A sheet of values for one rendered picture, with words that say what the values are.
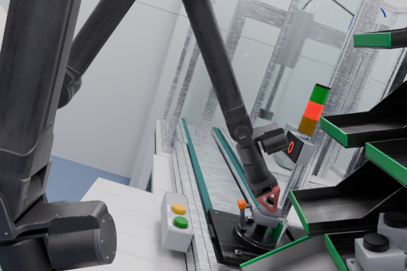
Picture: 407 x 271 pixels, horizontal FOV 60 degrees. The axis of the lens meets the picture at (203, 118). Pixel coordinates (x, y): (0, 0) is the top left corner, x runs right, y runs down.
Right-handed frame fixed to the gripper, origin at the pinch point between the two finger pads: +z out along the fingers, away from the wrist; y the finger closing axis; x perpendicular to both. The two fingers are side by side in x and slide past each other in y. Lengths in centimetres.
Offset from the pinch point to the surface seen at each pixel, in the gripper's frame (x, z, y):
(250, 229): 7.4, 5.1, 1.0
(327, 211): -5.9, -12.2, -27.2
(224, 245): 15.3, 1.2, -6.0
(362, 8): -48, -36, 17
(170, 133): 22, -4, 82
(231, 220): 11.3, 4.2, 7.5
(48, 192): 130, 28, 174
